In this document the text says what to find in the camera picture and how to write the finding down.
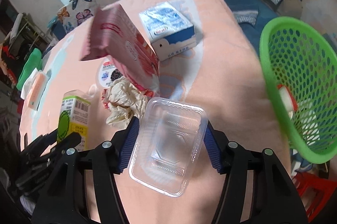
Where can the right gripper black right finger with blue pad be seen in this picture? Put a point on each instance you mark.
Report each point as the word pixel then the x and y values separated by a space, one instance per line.
pixel 274 199

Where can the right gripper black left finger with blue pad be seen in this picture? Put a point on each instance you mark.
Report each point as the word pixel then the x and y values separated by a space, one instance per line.
pixel 63 198

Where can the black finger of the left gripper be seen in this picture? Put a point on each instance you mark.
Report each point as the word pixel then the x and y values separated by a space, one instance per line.
pixel 35 149

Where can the white tissue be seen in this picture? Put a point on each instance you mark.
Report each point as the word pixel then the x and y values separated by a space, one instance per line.
pixel 124 101

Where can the clear plastic food tray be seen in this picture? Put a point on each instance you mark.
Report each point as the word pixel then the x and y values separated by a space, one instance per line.
pixel 168 145

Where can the yellow green drink carton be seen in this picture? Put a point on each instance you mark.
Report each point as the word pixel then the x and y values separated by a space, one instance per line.
pixel 74 117

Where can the red plastic stool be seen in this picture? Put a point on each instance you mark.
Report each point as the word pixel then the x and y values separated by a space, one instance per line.
pixel 318 196

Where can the small pink white box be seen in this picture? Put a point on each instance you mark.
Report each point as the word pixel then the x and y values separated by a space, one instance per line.
pixel 33 88

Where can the green plastic bag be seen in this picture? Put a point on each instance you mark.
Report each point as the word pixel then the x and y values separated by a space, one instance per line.
pixel 34 61

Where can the round foil yogurt lid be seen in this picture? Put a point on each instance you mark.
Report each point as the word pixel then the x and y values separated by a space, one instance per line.
pixel 106 74

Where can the red net yogurt cup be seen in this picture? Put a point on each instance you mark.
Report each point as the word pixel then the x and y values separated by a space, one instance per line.
pixel 288 100

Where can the green perforated plastic basket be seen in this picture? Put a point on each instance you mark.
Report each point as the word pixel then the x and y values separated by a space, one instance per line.
pixel 294 54

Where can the butterfly print cushion left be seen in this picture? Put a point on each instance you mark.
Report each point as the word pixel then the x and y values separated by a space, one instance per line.
pixel 71 16

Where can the blue white milk carton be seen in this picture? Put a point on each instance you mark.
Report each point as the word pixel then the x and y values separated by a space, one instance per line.
pixel 168 30

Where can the blue sofa seat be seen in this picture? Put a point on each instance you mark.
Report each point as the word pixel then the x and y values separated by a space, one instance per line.
pixel 253 15

